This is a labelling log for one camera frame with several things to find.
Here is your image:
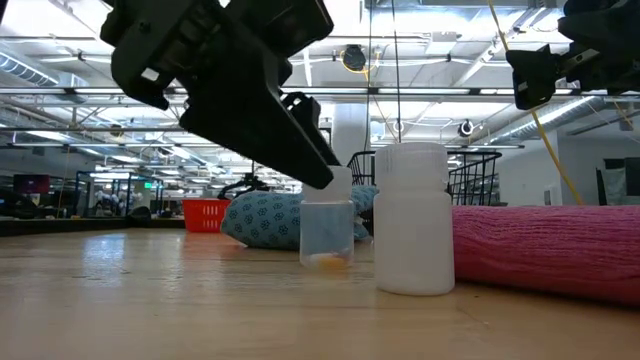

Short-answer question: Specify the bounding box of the white column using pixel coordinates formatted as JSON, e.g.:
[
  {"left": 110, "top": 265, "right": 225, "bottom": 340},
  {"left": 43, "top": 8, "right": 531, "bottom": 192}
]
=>
[{"left": 332, "top": 103, "right": 371, "bottom": 166}]

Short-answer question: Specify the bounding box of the long ceiling light fixture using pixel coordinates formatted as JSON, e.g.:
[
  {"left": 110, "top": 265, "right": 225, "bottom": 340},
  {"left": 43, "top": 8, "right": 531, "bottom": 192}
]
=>
[{"left": 279, "top": 87, "right": 640, "bottom": 97}]

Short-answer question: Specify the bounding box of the dark background table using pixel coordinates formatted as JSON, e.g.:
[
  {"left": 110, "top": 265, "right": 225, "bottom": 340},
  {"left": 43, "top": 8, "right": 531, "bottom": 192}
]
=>
[{"left": 0, "top": 217, "right": 186, "bottom": 238}]

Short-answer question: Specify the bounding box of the red plastic bin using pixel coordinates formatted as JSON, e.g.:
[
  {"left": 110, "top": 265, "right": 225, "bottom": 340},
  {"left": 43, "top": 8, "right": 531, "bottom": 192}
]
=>
[{"left": 181, "top": 198, "right": 232, "bottom": 234}]

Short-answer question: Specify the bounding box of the dark red background box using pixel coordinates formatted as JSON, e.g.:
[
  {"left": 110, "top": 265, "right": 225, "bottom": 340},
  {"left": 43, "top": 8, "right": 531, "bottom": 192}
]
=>
[{"left": 13, "top": 173, "right": 51, "bottom": 196}]

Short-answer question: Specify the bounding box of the black wire basket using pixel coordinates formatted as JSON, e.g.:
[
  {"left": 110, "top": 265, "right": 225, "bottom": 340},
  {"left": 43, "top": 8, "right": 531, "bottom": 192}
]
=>
[{"left": 347, "top": 150, "right": 503, "bottom": 236}]

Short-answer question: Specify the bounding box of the white plastic bottle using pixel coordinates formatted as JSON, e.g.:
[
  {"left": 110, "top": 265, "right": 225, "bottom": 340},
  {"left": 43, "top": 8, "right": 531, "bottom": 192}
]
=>
[{"left": 373, "top": 142, "right": 456, "bottom": 296}]

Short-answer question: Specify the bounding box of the pink bandage roll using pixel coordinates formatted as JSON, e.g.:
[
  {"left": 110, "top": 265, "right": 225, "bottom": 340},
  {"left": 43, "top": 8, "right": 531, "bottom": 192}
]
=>
[{"left": 452, "top": 204, "right": 640, "bottom": 307}]

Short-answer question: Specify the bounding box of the black hanging cable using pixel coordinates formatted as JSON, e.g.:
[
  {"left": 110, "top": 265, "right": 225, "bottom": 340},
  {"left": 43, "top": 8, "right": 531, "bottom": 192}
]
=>
[{"left": 364, "top": 0, "right": 374, "bottom": 151}]

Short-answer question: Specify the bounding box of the black background workstation frame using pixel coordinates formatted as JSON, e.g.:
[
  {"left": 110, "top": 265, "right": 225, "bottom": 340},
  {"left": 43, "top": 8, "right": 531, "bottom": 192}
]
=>
[{"left": 74, "top": 171, "right": 164, "bottom": 219}]

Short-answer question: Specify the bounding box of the blue patterned cloth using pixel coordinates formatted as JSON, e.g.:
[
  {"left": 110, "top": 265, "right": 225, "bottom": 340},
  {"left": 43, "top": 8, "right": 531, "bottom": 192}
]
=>
[{"left": 220, "top": 184, "right": 380, "bottom": 251}]

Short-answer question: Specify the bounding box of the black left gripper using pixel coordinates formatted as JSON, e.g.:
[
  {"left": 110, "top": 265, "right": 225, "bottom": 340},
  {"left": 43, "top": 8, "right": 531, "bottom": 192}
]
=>
[{"left": 99, "top": 0, "right": 335, "bottom": 190}]

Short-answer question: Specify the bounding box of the clear pill bottle white cap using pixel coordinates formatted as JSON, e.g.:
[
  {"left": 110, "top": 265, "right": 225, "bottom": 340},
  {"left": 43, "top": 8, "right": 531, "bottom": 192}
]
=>
[{"left": 298, "top": 164, "right": 355, "bottom": 271}]

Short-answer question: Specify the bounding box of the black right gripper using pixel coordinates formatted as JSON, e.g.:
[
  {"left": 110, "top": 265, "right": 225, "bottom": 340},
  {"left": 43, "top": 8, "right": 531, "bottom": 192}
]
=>
[{"left": 505, "top": 0, "right": 640, "bottom": 111}]

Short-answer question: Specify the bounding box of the yellow cable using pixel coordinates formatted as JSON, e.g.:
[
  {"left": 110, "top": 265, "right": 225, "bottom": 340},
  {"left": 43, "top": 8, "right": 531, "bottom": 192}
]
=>
[{"left": 487, "top": 0, "right": 585, "bottom": 206}]

